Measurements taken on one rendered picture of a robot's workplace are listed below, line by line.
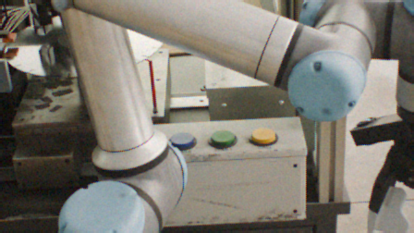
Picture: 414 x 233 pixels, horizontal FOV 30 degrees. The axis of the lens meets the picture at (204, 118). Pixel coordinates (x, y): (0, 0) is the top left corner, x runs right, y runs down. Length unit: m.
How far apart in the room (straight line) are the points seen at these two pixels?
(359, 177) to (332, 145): 1.45
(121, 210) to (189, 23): 0.32
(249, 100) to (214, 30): 0.69
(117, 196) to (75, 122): 0.48
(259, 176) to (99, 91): 0.37
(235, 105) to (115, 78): 0.48
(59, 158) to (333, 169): 0.51
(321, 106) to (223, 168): 0.52
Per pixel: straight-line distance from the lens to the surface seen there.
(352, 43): 0.84
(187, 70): 1.90
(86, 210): 1.05
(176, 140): 1.31
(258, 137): 1.30
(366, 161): 2.91
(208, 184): 1.32
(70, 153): 1.48
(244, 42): 0.82
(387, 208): 1.04
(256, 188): 1.33
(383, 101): 3.31
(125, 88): 1.07
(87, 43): 1.04
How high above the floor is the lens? 1.59
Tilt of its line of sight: 30 degrees down
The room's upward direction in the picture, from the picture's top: 4 degrees counter-clockwise
